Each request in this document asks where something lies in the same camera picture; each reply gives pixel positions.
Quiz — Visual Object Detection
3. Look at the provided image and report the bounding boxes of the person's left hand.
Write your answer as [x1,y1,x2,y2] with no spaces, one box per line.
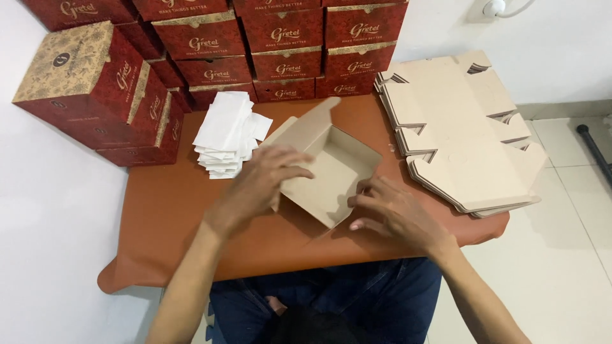
[206,145,316,240]

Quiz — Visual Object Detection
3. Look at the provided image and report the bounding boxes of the person's right hand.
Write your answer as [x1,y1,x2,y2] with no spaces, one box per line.
[347,175,458,262]

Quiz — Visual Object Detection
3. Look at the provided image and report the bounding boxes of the brown cardboard box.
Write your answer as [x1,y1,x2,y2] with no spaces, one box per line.
[259,97,383,230]

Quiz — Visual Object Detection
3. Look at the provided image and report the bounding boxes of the stack of white paper sheets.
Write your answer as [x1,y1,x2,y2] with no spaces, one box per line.
[192,91,273,180]

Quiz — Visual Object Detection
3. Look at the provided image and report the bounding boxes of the orange table cover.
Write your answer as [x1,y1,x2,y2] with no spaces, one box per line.
[97,93,510,295]

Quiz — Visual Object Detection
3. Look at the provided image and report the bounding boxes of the stack of red printed boxes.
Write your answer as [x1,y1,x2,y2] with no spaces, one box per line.
[12,0,410,168]

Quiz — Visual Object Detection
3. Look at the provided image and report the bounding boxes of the stack of flat cardboard blanks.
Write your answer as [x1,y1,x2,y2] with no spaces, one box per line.
[374,50,549,220]

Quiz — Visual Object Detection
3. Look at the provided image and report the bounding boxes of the person's blue jeans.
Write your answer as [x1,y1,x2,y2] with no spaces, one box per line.
[206,257,443,344]

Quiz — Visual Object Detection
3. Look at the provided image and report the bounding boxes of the black pole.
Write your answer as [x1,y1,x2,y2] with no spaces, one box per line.
[576,124,612,188]

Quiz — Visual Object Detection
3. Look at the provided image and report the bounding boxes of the white wall plug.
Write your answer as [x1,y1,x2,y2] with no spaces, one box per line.
[482,0,507,18]

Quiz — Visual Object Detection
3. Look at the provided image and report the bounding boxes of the white cable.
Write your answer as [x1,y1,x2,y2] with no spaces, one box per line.
[497,0,537,19]

